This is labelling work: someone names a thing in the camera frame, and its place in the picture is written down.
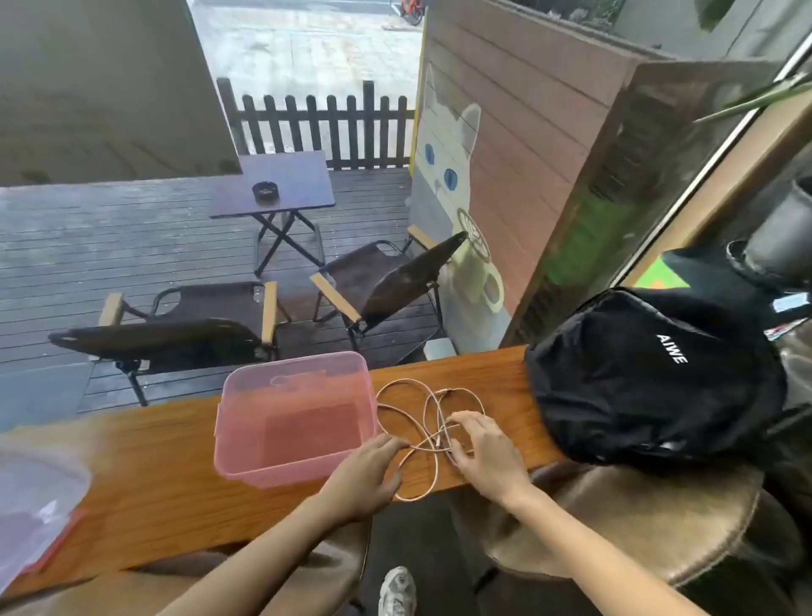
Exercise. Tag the person's left hand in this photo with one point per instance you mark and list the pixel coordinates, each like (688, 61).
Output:
(355, 479)

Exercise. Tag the person's right hand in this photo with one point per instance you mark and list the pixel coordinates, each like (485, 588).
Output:
(491, 460)

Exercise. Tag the person's right thumb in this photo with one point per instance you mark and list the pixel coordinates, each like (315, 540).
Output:
(459, 458)

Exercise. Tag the person's left thumb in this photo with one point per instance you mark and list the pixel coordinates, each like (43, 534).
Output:
(391, 487)

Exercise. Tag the person's right forearm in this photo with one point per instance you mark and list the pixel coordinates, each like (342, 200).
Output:
(590, 558)

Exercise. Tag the person's left forearm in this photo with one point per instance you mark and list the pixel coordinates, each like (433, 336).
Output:
(254, 568)

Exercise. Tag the white shoe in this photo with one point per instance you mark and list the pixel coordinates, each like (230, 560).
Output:
(398, 593)

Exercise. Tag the pink plastic container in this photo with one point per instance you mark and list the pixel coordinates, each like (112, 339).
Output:
(288, 422)

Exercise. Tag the black folding chair wooden armrests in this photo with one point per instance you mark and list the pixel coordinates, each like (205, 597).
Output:
(399, 282)
(177, 339)

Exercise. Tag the brown round stool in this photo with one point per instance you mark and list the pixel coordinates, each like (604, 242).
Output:
(641, 520)

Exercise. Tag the black backpack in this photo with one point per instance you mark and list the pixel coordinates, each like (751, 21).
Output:
(641, 387)

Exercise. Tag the cat picture sign board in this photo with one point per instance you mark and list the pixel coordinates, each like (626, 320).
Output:
(457, 209)

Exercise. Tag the black ashtray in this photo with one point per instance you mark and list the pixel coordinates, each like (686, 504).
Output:
(266, 191)

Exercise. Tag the dark folding table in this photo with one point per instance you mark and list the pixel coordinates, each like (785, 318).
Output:
(285, 181)

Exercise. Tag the clear plastic lid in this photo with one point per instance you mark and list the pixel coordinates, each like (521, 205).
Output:
(35, 501)

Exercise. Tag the dark picket fence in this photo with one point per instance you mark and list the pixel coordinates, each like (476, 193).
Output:
(317, 124)

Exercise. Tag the grey plant pot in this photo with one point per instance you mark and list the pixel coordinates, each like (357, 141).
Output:
(780, 244)

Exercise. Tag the orange vehicle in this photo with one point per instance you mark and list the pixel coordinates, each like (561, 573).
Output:
(412, 9)

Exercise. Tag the green plant leaf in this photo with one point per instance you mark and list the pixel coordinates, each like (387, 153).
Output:
(755, 98)

